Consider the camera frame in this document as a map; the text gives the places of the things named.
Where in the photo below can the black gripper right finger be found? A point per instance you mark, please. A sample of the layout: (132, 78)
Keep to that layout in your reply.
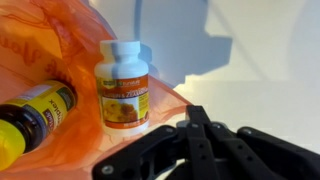
(266, 156)

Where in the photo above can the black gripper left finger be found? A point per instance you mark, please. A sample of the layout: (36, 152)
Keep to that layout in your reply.
(156, 153)

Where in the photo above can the white medicine bottle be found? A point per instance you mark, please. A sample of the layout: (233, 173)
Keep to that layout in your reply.
(123, 90)

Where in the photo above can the orange plastic bag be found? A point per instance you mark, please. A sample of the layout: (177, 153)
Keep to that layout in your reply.
(80, 140)

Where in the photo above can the dark bottle with yellow cap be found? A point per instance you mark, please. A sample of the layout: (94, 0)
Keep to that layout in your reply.
(36, 116)

